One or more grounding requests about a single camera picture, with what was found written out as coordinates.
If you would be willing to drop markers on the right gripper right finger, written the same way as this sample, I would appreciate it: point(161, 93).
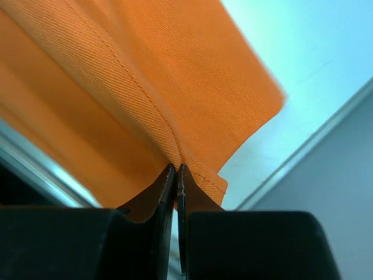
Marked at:
point(190, 198)

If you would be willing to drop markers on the aluminium rail frame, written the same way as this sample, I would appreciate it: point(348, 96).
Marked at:
point(249, 179)

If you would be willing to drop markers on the orange trousers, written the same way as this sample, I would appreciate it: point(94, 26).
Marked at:
point(114, 91)

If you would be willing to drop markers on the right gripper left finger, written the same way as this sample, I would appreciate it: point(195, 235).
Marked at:
point(150, 213)

